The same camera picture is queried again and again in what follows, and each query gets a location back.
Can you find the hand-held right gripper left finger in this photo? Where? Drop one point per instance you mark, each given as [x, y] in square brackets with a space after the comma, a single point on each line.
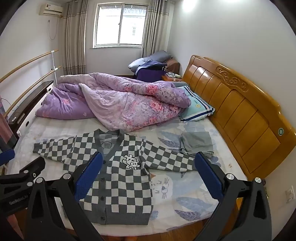
[89, 172]

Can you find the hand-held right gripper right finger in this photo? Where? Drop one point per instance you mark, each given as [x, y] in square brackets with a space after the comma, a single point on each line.
[209, 176]

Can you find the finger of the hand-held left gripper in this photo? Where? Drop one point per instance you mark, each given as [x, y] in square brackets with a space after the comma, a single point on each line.
[34, 165]
[7, 157]

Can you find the grey white checkered cardigan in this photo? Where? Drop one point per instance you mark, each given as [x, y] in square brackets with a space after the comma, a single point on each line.
[120, 180]

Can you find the folded grey clothes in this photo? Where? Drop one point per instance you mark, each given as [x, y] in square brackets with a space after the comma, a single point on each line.
[196, 142]

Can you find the pink cloth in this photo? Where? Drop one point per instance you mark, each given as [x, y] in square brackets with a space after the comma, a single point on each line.
[5, 125]

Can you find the printed bed sheet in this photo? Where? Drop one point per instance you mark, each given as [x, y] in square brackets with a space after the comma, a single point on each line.
[180, 197]

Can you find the black cabinet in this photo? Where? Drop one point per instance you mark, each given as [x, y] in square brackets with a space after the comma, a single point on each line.
[30, 102]

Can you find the light blue striped pillow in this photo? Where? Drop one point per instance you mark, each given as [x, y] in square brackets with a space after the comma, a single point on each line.
[196, 109]

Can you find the wooden headboard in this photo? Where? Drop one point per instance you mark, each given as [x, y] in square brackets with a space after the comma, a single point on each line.
[242, 111]

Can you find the purple floral quilt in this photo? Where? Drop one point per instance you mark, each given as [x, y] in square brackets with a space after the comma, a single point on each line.
[129, 104]

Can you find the wooden nightstand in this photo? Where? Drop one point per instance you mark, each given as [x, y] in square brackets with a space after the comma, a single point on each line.
[171, 77]

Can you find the brown pillow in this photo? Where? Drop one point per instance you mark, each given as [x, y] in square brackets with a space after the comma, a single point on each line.
[173, 64]

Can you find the dark purple cloth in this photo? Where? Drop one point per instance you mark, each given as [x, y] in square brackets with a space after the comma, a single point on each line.
[150, 73]

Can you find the blue grey pillow pile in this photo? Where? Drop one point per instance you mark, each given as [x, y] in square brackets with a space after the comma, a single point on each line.
[148, 59]

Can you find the striped beige curtain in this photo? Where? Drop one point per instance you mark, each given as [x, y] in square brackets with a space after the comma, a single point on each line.
[74, 41]
[157, 27]

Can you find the window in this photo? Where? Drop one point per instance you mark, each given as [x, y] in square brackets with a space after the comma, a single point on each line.
[108, 25]

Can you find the white air conditioner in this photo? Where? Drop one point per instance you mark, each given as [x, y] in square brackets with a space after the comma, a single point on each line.
[50, 9]

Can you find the wooden wall rail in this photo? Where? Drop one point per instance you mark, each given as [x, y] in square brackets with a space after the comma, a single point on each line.
[34, 84]
[25, 60]

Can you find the white rail post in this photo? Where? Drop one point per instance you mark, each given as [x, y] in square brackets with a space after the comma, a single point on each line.
[54, 67]

